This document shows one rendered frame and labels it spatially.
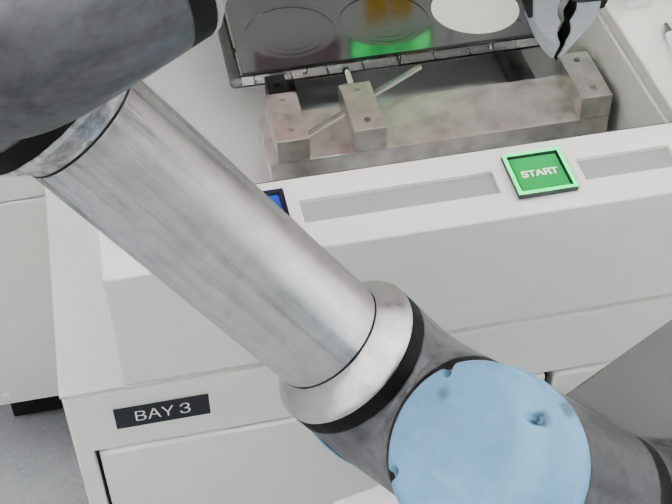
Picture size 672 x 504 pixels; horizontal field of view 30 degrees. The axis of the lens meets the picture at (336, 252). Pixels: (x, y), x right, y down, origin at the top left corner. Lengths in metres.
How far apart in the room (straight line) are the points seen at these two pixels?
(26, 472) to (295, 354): 1.39
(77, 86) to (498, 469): 0.34
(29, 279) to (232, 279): 1.19
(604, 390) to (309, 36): 0.59
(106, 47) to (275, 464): 0.79
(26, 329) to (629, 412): 1.22
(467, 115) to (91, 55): 0.81
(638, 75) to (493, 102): 0.16
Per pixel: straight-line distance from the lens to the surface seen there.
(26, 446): 2.21
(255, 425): 1.25
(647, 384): 1.00
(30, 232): 1.88
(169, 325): 1.12
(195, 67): 1.53
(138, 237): 0.75
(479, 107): 1.36
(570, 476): 0.77
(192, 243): 0.76
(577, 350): 1.29
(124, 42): 0.58
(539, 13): 1.03
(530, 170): 1.16
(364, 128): 1.28
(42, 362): 2.09
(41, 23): 0.57
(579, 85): 1.36
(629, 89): 1.34
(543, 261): 1.17
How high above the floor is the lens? 1.72
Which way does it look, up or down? 45 degrees down
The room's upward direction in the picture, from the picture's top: 1 degrees counter-clockwise
